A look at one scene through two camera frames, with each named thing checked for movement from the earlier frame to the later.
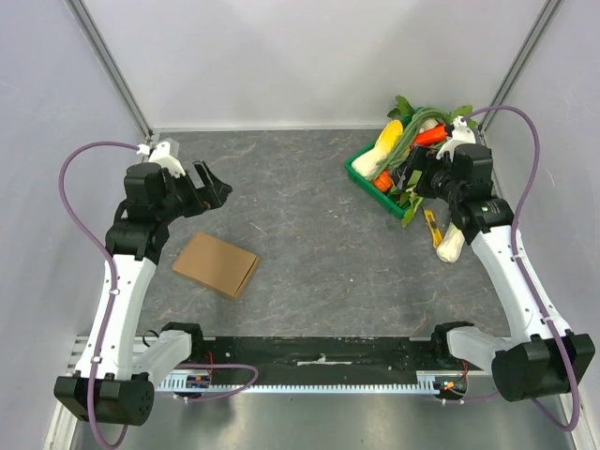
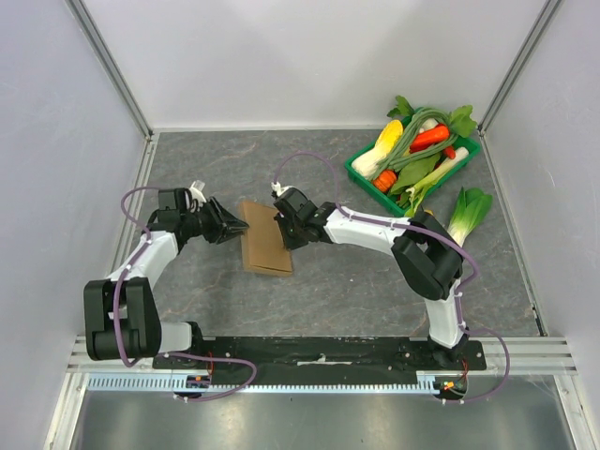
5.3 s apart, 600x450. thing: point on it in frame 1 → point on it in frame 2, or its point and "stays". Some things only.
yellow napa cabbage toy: x=367 y=163 stays
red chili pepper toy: x=431 y=136 stays
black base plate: x=341 y=354 stays
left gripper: x=212 y=195 → x=224 y=224
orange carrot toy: x=384 y=181 stays
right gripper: x=417 y=162 → x=287 y=225
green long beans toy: x=406 y=137 stays
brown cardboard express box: x=216 y=264 → x=262 y=247
